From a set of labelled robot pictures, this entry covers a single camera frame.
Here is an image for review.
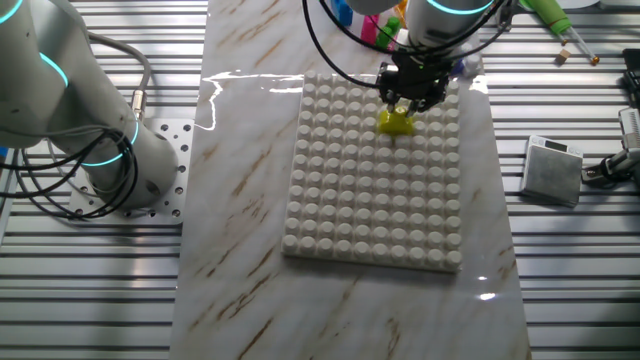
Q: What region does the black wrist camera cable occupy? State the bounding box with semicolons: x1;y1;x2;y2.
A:
301;0;511;89

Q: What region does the green two-stud block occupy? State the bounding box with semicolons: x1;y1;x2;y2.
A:
375;16;401;51

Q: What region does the white four-stud block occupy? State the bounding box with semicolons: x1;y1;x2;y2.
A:
462;42;484;79

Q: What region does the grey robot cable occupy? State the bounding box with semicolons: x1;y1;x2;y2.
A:
87;32;154;122

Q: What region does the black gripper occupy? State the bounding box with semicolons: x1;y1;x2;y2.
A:
379;52;451;119

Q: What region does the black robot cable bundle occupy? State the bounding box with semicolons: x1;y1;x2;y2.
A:
0;127;140;221

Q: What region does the yellow two-stud block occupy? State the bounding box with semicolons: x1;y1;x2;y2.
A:
377;107;416;137

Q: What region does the green handled screwdriver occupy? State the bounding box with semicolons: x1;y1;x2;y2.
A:
519;0;601;66

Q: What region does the orange four-stud block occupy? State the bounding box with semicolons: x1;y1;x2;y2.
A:
393;0;409;29

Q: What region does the white studded baseplate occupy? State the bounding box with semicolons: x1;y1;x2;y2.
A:
280;69;464;275

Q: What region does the silver digital scale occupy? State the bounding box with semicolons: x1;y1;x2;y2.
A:
519;134;585;209

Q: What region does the blue four-stud block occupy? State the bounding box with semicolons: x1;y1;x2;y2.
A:
332;0;354;27

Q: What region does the white marble pattern board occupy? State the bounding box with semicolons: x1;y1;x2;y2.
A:
169;0;532;360

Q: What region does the magenta three-stud block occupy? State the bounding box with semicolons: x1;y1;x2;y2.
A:
360;13;381;46

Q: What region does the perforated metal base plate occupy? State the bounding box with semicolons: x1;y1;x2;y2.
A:
69;118;195;225

